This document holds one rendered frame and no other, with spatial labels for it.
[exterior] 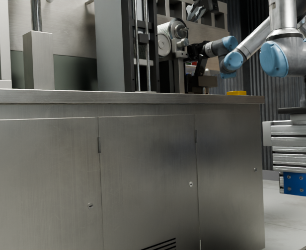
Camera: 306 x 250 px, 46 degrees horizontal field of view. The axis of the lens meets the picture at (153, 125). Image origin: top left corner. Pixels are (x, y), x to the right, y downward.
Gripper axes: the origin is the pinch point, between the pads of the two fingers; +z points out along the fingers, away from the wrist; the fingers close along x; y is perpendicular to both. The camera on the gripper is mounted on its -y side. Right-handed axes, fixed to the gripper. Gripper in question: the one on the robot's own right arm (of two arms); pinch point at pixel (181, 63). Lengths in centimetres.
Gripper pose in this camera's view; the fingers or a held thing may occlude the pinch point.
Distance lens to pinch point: 199.0
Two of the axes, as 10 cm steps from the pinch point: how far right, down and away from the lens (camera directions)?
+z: -6.4, 0.8, 7.7
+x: -7.6, 1.0, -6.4
